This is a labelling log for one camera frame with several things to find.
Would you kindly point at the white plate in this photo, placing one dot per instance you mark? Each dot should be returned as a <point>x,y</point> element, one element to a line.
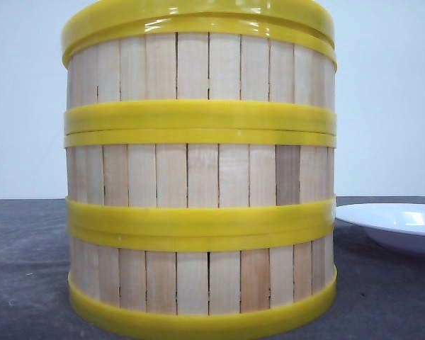
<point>396,226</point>

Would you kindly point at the woven bamboo steamer lid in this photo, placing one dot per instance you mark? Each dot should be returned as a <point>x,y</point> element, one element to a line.
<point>198,7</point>

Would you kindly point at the bamboo steamer basket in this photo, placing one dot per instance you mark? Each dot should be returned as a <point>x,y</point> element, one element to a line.
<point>198,78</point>
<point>225,295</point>
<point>185,197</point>

